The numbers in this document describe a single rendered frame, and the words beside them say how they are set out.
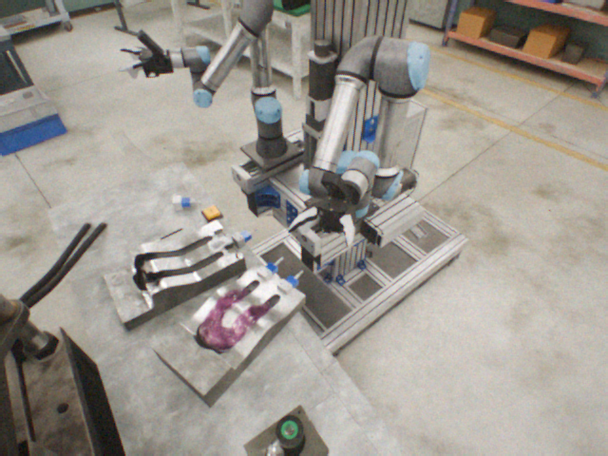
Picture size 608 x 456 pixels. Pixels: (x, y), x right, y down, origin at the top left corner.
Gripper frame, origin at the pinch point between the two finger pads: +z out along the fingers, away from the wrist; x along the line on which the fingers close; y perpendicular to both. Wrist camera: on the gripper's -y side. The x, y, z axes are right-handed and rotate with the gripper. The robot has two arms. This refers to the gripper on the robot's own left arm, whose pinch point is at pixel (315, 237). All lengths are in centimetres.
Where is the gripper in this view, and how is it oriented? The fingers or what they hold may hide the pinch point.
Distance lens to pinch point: 83.3
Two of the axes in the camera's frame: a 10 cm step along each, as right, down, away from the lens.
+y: 1.2, 7.1, 6.9
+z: -4.3, 6.7, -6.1
